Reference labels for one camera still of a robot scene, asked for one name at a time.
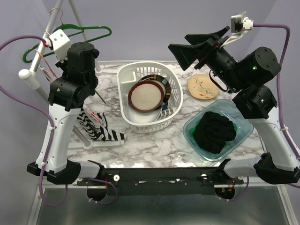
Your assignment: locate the dark patterned plate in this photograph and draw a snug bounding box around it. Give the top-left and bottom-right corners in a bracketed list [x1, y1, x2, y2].
[138, 74, 171, 110]

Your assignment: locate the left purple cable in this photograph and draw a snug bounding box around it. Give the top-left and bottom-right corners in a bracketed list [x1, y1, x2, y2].
[0, 35, 68, 207]

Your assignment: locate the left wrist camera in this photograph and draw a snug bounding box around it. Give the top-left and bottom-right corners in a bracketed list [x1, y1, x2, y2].
[49, 29, 72, 62]

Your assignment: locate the purple cable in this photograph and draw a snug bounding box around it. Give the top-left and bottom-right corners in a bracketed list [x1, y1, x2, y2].
[0, 35, 68, 207]
[253, 23, 300, 188]

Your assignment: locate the green hanger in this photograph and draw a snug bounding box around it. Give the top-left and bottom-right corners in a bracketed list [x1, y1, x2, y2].
[22, 8, 113, 63]
[95, 90, 106, 104]

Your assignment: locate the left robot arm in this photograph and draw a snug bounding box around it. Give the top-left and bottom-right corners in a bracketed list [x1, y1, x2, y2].
[27, 42, 104, 185]

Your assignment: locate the pink wire hanger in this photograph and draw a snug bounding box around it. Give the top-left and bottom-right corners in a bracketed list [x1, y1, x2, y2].
[35, 49, 101, 123]

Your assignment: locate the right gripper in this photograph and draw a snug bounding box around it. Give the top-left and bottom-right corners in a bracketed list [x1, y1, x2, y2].
[168, 26, 246, 93]

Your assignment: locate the white clothes rack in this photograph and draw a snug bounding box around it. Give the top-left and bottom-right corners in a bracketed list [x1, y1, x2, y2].
[19, 0, 124, 151]

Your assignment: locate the blue transparent bin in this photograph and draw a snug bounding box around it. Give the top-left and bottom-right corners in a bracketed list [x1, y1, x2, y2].
[183, 99, 254, 162]

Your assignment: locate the red rimmed plate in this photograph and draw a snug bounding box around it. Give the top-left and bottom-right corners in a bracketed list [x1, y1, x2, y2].
[128, 81, 165, 113]

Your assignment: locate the beige bird plate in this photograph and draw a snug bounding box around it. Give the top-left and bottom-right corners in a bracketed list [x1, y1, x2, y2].
[187, 74, 219, 100]

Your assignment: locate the green hanger front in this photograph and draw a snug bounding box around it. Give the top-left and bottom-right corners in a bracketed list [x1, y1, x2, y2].
[22, 8, 113, 63]

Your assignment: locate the white plastic basket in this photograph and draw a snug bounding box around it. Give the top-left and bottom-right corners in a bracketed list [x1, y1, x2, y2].
[116, 61, 183, 134]

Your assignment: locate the green tank top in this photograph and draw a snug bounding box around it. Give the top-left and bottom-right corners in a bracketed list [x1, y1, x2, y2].
[192, 120, 236, 146]

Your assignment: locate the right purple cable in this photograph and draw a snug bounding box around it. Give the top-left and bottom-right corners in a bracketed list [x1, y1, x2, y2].
[253, 23, 300, 188]

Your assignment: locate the green hanger back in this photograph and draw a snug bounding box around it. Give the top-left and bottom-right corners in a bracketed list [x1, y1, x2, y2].
[95, 90, 106, 104]

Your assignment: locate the black base frame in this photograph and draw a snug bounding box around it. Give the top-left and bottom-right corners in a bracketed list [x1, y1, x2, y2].
[89, 167, 233, 196]

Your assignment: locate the black tank top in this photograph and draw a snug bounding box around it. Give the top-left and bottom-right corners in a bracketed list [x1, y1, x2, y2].
[192, 112, 236, 154]

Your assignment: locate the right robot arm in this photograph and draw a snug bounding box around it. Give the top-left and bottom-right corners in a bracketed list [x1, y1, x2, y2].
[168, 27, 300, 186]

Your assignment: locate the zebra striped tank top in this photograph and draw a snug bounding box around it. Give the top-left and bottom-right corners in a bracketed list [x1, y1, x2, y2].
[77, 108, 126, 142]

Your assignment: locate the white plate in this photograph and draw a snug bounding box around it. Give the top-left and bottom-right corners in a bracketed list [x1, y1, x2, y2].
[127, 104, 162, 124]

